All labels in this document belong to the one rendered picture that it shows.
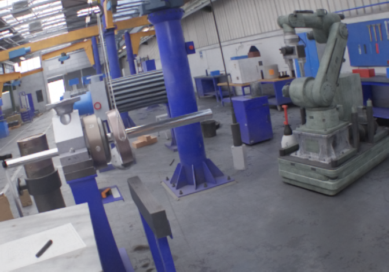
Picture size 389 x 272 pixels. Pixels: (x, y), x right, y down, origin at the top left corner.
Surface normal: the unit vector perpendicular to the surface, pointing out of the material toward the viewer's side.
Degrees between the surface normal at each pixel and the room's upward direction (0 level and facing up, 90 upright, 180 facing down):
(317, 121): 90
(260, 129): 90
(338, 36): 90
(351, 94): 90
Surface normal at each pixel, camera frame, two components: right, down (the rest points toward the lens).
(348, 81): 0.45, 0.09
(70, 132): 0.10, -0.59
